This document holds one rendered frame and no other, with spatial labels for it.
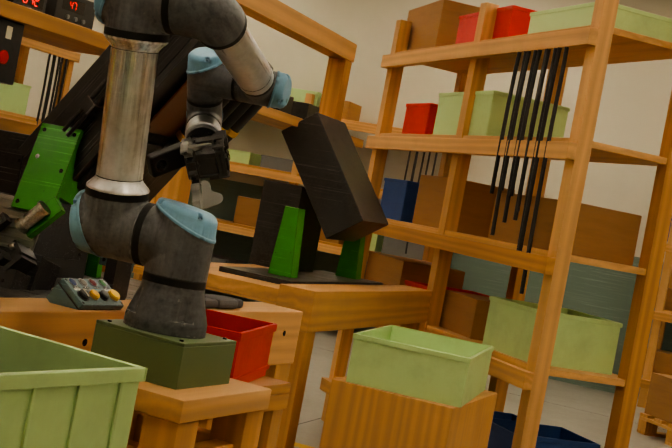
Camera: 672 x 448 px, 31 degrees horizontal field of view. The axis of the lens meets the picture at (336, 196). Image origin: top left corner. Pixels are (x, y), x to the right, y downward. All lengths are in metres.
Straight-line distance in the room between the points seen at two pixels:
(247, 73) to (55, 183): 0.65
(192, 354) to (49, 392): 0.70
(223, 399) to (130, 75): 0.59
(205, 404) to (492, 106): 3.80
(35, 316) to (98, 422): 0.92
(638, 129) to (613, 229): 6.30
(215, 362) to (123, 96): 0.50
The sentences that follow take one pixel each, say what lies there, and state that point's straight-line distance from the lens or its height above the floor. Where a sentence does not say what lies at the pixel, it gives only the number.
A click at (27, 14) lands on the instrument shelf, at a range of 3.05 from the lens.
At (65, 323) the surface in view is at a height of 0.87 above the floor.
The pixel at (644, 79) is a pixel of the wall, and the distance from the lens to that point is 11.52.
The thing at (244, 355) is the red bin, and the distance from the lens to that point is 2.58.
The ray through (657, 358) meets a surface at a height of 0.43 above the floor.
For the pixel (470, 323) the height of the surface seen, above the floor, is 0.79.
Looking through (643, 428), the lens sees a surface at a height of 0.04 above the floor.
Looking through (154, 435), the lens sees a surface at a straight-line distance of 2.09.
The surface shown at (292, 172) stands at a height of 1.43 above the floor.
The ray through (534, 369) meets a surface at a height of 0.72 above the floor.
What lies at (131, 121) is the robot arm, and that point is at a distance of 2.21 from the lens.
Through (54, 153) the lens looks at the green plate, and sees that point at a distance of 2.86.
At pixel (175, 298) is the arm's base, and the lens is 2.19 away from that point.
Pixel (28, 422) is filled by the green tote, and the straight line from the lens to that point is 1.46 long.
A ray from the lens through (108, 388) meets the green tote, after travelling 1.56.
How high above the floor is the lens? 1.21
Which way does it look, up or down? level
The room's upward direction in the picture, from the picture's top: 11 degrees clockwise
